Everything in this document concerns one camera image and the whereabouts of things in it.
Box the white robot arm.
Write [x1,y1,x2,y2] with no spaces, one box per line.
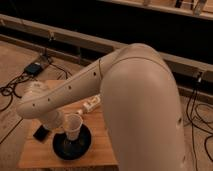
[17,43,187,171]

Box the black floor cables right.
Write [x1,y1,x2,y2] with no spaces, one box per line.
[179,71,213,171]

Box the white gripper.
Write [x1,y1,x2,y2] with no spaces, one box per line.
[43,110,64,133]

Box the white plastic bottle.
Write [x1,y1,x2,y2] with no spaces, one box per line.
[77,95,101,115]

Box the long metal rail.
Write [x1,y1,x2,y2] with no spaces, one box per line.
[0,14,213,82]

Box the black rectangular block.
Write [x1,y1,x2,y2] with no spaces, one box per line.
[33,125,50,142]

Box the black floor cable left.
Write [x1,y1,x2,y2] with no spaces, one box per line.
[0,71,42,113]

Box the wooden bamboo board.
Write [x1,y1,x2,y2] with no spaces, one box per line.
[17,80,117,168]

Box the black power adapter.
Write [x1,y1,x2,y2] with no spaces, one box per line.
[24,62,43,76]

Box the black ceramic bowl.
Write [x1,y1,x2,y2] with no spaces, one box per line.
[52,125,92,160]

